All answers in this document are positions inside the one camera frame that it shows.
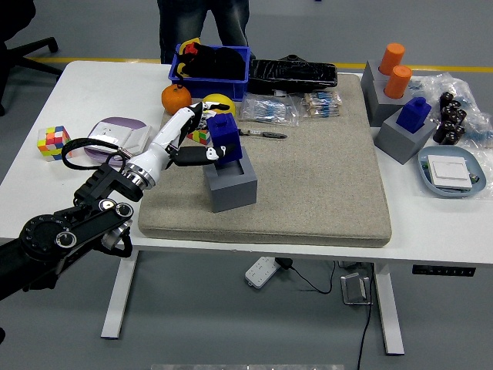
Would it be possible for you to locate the white angular switch panel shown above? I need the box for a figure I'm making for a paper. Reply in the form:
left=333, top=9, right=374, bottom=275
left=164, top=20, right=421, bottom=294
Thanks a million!
left=121, top=125, right=153, bottom=156

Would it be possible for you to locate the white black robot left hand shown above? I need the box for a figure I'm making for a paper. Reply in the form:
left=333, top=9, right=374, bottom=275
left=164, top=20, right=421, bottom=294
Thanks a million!
left=129, top=100, right=237, bottom=184

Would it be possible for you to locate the black table control panel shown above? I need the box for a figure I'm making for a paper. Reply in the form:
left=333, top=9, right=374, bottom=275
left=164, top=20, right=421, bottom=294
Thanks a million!
left=411, top=264, right=476, bottom=278

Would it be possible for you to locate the clear bag of taped resistors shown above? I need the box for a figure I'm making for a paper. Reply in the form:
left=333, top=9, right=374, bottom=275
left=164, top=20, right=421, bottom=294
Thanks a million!
left=296, top=91, right=345, bottom=119

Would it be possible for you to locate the purple plastic tray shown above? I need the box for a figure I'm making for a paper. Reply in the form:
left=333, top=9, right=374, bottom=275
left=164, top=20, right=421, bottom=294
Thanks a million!
left=83, top=116, right=153, bottom=167

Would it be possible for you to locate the light blue plastic tray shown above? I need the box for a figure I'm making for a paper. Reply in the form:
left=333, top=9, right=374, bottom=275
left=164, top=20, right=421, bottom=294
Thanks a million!
left=418, top=145, right=487, bottom=200

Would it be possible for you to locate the grey double-slot holder block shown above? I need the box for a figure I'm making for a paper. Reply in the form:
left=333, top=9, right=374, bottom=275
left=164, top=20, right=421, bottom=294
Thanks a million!
left=361, top=59, right=415, bottom=127

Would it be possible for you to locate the black cloth bag with strap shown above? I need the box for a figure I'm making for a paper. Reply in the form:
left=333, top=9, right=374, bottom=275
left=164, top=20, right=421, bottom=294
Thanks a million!
left=175, top=43, right=247, bottom=84

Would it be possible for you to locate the black floor cable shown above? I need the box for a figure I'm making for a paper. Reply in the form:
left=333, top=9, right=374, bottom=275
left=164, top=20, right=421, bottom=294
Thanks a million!
left=356, top=302, right=374, bottom=370

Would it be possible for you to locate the person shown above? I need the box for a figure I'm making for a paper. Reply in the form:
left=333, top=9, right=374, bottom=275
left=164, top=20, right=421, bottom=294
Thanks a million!
left=156, top=0, right=251, bottom=65

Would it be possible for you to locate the black office chair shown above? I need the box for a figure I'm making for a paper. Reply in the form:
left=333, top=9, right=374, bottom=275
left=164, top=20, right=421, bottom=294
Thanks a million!
left=0, top=0, right=62, bottom=116

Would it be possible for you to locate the white wall socket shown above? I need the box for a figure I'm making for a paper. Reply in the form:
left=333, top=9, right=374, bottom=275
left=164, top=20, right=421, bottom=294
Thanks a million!
left=86, top=121, right=132, bottom=151

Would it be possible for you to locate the multicolour white-edged puzzle cube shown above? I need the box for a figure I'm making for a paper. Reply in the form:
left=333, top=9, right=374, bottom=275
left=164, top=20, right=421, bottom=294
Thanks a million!
left=37, top=126, right=73, bottom=162

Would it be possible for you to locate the white flat switch plate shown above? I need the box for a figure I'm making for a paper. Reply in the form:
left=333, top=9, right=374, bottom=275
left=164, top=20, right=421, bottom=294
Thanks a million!
left=427, top=154, right=473, bottom=190

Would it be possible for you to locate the orange cylinder seal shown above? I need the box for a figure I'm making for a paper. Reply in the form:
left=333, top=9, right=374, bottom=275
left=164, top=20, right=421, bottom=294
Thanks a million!
left=379, top=42, right=406, bottom=76
left=384, top=65, right=414, bottom=99

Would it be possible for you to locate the clear bag of blue resistors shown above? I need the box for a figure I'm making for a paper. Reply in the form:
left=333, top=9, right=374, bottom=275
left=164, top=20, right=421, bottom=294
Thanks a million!
left=240, top=93, right=300, bottom=127

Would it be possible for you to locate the silver metal bracket stand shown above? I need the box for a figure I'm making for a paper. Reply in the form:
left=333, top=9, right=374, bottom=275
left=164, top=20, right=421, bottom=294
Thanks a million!
left=339, top=271, right=374, bottom=307

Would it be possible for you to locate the crumpled clear plastic bag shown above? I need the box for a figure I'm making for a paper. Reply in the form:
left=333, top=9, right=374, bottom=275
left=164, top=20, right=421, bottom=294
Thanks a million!
left=407, top=72, right=493, bottom=201

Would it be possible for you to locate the white table leg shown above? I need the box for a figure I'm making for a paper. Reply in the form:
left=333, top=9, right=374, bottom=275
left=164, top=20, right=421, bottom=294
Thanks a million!
left=100, top=249, right=139, bottom=340
left=371, top=264, right=405, bottom=356

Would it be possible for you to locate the yellow lemon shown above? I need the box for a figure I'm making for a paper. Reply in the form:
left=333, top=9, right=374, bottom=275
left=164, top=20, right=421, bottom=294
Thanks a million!
left=202, top=93, right=236, bottom=116

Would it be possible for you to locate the multicolour black-edged puzzle cube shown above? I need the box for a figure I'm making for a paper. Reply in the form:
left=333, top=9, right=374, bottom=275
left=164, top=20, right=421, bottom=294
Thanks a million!
left=186, top=129, right=212, bottom=146

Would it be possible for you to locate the grey cube seal holder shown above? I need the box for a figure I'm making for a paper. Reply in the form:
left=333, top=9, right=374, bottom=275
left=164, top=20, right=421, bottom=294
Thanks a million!
left=374, top=107, right=438, bottom=166
left=203, top=148, right=258, bottom=214

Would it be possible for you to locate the blue square seal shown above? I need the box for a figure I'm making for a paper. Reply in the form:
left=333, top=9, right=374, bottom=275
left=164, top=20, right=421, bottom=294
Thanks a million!
left=396, top=96, right=431, bottom=135
left=206, top=113, right=244, bottom=170

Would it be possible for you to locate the blue plastic bin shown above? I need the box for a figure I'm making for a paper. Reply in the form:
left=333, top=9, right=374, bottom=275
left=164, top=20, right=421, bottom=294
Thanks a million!
left=168, top=43, right=251, bottom=102

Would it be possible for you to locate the white power strip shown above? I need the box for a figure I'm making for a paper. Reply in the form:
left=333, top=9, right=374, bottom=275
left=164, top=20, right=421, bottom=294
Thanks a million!
left=244, top=256, right=281, bottom=289

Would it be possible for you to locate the black plug with cord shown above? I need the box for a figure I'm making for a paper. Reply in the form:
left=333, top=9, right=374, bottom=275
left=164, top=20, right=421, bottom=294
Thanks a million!
left=275, top=257, right=337, bottom=294

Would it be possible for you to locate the orange mandarin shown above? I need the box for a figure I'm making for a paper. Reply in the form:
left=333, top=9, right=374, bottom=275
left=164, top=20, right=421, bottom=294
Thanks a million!
left=161, top=84, right=193, bottom=116

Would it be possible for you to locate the grey-brown fabric mat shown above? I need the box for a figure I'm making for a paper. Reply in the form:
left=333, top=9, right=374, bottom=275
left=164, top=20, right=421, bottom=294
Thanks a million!
left=137, top=72, right=393, bottom=249

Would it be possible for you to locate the black silver pen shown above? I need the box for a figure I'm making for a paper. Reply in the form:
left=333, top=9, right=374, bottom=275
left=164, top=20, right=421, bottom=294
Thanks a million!
left=238, top=129, right=289, bottom=139

